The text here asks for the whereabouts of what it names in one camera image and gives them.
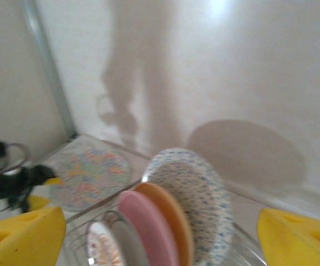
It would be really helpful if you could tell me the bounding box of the aluminium frame post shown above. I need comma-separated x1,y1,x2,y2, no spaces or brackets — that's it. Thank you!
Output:
23,0,78,138

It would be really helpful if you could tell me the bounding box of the pink plate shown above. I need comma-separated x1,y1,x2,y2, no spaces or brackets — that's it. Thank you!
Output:
117,191,180,266

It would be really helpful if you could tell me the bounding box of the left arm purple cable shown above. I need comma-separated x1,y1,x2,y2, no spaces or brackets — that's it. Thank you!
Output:
0,142,31,176

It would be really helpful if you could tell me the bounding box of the blue speckled plate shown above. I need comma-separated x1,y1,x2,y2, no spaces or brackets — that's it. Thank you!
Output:
142,148,234,266

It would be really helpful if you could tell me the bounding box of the white plate orange sunburst print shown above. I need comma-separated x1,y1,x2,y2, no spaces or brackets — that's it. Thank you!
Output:
86,221,127,266

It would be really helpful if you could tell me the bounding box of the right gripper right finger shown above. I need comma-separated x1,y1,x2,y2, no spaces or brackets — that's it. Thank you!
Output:
256,208,320,266

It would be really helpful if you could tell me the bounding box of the pastel multicolour patterned plate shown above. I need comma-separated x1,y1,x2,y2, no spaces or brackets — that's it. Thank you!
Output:
48,148,130,213

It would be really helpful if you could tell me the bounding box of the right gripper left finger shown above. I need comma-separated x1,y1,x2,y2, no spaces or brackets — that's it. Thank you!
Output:
0,206,66,266

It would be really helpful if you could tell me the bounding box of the wire dish rack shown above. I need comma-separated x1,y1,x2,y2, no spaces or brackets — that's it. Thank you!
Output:
63,180,263,266

